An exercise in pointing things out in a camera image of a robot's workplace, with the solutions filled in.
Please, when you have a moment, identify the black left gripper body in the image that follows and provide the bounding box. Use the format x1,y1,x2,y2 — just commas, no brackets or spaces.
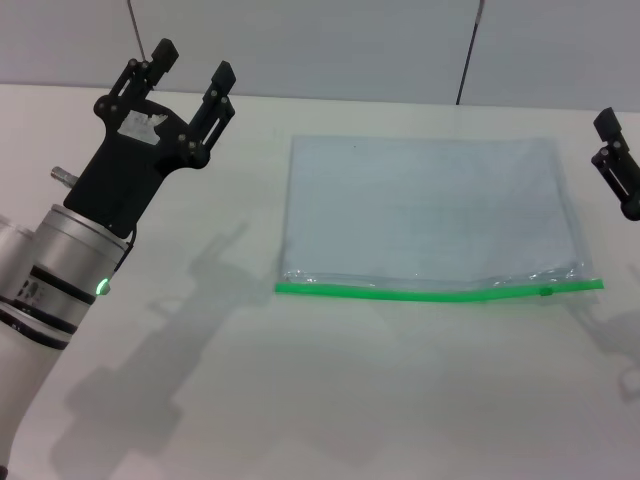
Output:
64,93,209,237

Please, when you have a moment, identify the clear document bag green zip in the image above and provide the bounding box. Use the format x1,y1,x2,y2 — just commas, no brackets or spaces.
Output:
274,133,605,304

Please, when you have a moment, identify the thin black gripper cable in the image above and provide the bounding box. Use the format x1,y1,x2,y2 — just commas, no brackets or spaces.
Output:
113,227,139,274

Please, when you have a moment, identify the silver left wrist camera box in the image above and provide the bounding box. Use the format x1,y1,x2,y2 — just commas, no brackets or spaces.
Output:
0,213,37,301

